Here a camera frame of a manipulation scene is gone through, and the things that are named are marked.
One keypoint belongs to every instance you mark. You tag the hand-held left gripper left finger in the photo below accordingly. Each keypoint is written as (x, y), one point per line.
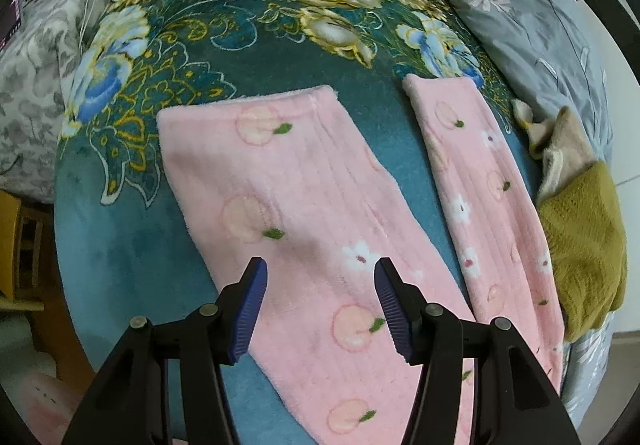
(247, 310)

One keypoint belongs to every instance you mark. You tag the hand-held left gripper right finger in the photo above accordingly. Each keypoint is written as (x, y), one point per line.
(392, 310)

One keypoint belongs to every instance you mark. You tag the pink fleece floral pants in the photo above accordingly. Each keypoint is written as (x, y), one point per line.
(300, 205)

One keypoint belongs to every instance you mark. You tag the olive and beige knit sweater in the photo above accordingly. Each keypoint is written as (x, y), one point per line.
(585, 245)

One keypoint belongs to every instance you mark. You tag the teal floral blanket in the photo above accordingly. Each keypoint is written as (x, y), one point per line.
(125, 225)

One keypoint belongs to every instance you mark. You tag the pale pink object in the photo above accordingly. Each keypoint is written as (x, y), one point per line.
(45, 405)

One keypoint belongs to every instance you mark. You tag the wooden stool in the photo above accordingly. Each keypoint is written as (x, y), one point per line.
(10, 245)

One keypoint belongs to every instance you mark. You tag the grey floral pillow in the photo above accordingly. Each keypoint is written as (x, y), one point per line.
(30, 100)

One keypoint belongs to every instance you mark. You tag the grey-blue floral quilt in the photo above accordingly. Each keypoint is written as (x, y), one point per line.
(525, 25)

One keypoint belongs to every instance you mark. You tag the dark screen device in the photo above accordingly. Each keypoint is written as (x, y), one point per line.
(12, 22)

